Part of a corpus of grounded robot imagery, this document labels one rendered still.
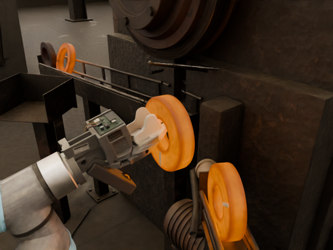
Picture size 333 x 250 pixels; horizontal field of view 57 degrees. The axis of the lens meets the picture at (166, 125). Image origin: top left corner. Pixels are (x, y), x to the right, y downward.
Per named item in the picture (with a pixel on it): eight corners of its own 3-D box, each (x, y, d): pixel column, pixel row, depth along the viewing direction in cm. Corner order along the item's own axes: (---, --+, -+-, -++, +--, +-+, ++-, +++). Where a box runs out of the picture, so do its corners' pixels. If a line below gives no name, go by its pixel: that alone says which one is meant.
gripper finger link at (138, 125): (165, 99, 60) (124, 122, 57) (172, 124, 63) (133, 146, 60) (157, 94, 62) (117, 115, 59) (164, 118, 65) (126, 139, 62)
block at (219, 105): (218, 161, 101) (224, 93, 90) (237, 172, 96) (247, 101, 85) (194, 173, 95) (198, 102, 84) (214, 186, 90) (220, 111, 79)
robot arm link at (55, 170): (62, 208, 53) (51, 181, 59) (86, 193, 54) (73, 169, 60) (42, 177, 49) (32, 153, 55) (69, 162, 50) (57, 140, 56)
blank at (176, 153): (155, 86, 67) (141, 88, 65) (197, 107, 55) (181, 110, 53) (156, 149, 73) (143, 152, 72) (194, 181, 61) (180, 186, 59)
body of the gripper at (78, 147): (130, 122, 53) (64, 157, 49) (143, 158, 58) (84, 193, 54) (113, 106, 59) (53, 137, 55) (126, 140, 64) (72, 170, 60)
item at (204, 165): (217, 178, 81) (218, 157, 79) (226, 198, 73) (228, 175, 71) (194, 179, 81) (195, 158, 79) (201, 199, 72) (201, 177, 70)
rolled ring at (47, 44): (47, 41, 170) (53, 41, 172) (37, 41, 184) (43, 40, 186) (54, 75, 177) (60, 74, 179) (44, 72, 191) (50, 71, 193)
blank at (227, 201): (225, 231, 70) (210, 233, 69) (218, 162, 72) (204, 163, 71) (252, 249, 54) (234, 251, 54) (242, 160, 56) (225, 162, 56)
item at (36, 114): (48, 201, 167) (19, 72, 135) (92, 210, 161) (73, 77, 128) (23, 228, 150) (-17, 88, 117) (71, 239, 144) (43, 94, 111)
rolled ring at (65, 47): (59, 83, 169) (65, 84, 172) (73, 59, 159) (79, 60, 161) (53, 59, 178) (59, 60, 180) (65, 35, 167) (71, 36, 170)
